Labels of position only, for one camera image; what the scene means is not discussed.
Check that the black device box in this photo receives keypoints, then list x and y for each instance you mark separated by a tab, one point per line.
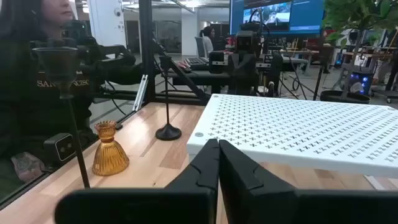
217	62

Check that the silver aluminium extrusion bar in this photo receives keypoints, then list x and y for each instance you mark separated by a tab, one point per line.
140	93

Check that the black desk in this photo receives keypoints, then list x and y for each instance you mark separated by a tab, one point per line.
202	77

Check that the white perforated metal shelf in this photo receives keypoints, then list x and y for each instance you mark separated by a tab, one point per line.
295	124

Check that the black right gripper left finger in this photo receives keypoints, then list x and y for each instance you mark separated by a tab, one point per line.
199	186

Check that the black computer keyboard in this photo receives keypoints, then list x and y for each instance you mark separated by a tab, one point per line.
196	62

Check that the black depth camera box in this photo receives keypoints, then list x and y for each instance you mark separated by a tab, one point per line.
59	148

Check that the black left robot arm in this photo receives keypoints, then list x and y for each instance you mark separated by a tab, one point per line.
275	68

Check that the black table edge clip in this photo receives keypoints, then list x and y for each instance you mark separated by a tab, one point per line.
119	126

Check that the black diagonal frame brace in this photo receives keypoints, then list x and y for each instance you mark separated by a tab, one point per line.
186	81

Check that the large blue-screen monitor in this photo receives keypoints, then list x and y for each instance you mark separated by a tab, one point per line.
308	15

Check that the black metal candlestick holder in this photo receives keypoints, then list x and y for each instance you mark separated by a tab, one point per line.
59	68
168	132

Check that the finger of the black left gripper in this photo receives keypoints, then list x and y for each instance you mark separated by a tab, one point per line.
236	85
251	85

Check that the amber ribbed glass candle holder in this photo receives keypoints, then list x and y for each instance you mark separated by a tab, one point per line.
110	158

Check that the person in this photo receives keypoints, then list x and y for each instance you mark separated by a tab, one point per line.
25	102
206	40

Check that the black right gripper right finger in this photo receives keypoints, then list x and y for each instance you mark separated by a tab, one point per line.
248	193

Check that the computer tower with lights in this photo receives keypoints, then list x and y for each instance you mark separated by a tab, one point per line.
360	82

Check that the person's hand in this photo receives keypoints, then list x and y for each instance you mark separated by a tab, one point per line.
183	64

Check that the black round plant pot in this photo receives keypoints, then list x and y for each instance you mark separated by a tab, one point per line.
342	97

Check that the black frame post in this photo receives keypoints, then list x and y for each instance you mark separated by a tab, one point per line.
146	46

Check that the grey office chair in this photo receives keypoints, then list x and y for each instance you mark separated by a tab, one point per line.
199	46

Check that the black stand pole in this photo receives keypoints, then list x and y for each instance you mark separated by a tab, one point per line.
318	77

